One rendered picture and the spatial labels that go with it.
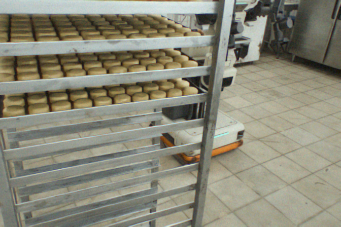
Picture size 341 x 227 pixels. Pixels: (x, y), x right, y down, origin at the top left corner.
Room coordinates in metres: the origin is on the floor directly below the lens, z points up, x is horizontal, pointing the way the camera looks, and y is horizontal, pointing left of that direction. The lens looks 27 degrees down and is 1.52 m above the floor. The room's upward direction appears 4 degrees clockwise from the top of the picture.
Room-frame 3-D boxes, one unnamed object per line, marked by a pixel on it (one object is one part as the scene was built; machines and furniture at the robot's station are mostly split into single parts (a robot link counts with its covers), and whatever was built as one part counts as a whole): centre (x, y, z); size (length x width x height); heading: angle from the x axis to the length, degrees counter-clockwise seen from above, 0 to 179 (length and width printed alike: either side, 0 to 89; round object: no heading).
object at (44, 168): (1.13, 0.33, 0.69); 0.64 x 0.03 x 0.03; 115
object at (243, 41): (2.22, -0.40, 0.99); 0.28 x 0.16 x 0.22; 124
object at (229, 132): (2.46, -0.24, 0.16); 0.67 x 0.64 x 0.25; 34
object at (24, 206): (0.78, 0.16, 0.87); 0.64 x 0.03 x 0.03; 115
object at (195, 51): (2.55, -0.17, 0.87); 0.23 x 0.15 x 0.11; 124
